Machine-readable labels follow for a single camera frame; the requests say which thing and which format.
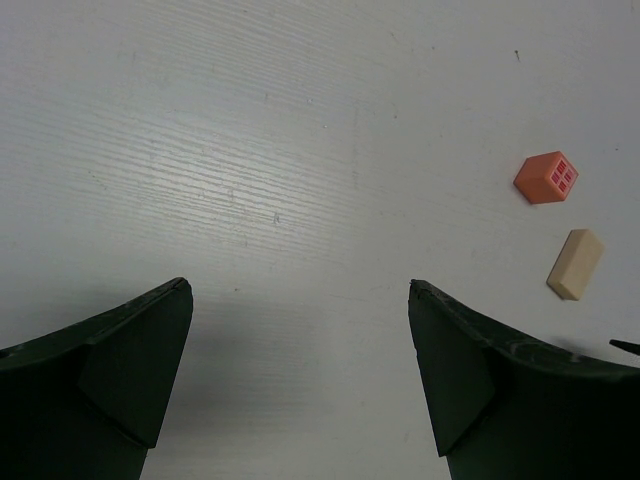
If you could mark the orange cube with window print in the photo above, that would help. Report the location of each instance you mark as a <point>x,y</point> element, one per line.
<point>546,178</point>

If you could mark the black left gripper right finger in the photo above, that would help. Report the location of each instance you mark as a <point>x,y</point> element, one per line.
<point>505,405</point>

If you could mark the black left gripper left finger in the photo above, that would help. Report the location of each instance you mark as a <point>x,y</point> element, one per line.
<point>88,401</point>

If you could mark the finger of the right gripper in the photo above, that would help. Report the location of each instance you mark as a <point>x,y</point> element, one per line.
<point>626,346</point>

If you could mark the cream rectangular wood block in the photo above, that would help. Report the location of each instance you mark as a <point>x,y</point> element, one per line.
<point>575,264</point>

